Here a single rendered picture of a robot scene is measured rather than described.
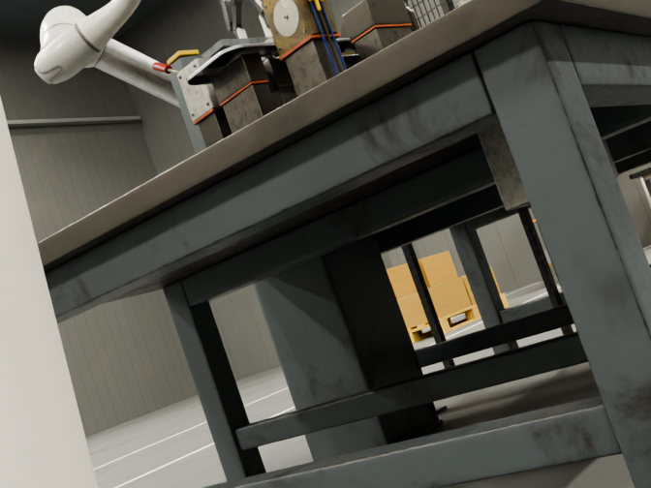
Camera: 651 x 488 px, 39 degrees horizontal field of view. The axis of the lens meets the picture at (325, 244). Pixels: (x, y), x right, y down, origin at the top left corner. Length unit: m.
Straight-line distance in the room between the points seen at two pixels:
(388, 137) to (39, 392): 0.78
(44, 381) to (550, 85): 0.74
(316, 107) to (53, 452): 0.79
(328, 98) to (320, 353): 1.72
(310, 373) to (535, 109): 1.89
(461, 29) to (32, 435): 0.76
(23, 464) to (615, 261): 0.76
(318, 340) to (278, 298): 0.19
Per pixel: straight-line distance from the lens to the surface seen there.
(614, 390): 1.08
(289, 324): 2.85
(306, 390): 2.87
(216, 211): 1.34
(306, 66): 1.81
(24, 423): 0.42
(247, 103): 1.91
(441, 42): 1.07
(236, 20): 2.56
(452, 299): 8.21
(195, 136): 2.28
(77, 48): 2.68
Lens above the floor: 0.42
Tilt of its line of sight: 5 degrees up
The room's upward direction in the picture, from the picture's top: 19 degrees counter-clockwise
